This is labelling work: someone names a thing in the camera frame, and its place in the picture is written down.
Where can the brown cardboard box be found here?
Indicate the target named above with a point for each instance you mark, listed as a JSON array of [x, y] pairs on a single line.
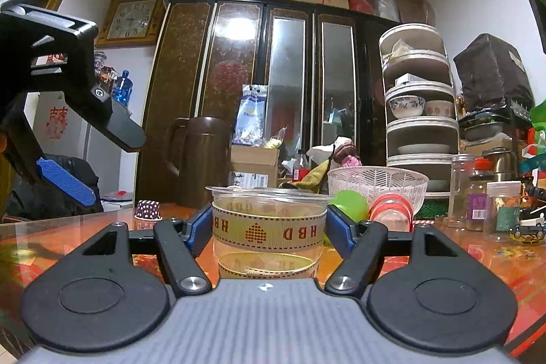
[[416, 10]]

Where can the pink knitted cloth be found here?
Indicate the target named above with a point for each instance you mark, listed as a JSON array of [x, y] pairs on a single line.
[[347, 153]]

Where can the white tiered dish rack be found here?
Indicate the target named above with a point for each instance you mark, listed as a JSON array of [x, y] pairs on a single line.
[[422, 67]]

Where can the green ball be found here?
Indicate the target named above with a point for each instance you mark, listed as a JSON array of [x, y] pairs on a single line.
[[352, 204]]

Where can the wooden square wall clock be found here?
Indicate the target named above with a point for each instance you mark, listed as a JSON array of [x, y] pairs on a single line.
[[130, 20]]

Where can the white cabinet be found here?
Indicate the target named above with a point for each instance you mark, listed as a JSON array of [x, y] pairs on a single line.
[[59, 125]]

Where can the white lid plastic jar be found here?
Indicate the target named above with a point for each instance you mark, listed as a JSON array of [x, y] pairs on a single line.
[[503, 214]]

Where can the polka dot paper cup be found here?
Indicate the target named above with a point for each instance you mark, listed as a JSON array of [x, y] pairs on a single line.
[[148, 209]]

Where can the olive yellow cloth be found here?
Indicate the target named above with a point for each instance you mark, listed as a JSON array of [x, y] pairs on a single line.
[[315, 176]]

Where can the clear plastic cup with ribbon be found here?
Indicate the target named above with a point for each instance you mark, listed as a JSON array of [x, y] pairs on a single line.
[[264, 234]]

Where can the black jacket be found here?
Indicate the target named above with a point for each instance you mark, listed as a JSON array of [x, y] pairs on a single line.
[[64, 197]]

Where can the white plate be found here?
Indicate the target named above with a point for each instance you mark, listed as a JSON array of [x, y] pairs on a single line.
[[424, 148]]

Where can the blue snack bag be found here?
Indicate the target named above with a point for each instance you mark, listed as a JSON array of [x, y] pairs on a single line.
[[251, 112]]

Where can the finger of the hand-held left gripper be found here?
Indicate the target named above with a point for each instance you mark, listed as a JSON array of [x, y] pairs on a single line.
[[66, 180], [102, 108]]

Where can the clear container with red rings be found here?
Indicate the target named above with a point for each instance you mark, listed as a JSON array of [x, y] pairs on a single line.
[[390, 214]]

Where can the dark brown wardrobe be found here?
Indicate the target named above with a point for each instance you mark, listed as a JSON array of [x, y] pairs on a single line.
[[187, 61]]

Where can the blue patterned white bowl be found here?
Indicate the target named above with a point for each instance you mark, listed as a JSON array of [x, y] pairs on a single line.
[[406, 106]]

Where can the white plastic basket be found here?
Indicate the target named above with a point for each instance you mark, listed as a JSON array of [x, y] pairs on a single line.
[[384, 185]]

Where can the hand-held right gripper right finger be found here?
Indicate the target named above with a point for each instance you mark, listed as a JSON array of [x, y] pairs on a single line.
[[339, 229]]

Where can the steel thermos pot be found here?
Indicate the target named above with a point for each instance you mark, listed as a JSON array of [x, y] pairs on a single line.
[[501, 165]]

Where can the dark brown bag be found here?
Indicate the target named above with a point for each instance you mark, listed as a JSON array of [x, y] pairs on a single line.
[[492, 69]]

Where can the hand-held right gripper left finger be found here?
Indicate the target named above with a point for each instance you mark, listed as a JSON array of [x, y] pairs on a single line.
[[201, 231]]

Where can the toy car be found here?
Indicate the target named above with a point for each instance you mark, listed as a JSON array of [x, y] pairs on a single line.
[[529, 228]]

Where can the pink floral bowl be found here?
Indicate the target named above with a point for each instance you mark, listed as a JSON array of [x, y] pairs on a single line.
[[440, 109]]

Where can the brown plastic pitcher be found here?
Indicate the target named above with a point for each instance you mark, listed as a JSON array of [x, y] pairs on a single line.
[[204, 159]]

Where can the open cardboard box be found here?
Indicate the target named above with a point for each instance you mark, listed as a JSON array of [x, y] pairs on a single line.
[[251, 164]]

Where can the blue water bottle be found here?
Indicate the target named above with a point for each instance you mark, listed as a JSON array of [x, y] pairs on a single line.
[[123, 91]]

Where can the red cap bottle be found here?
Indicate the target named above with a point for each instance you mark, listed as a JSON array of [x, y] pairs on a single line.
[[302, 165]]

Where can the purple label jar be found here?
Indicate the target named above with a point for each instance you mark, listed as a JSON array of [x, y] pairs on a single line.
[[477, 206]]

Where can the tall clear glass jar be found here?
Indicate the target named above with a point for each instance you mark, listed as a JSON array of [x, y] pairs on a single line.
[[460, 193]]

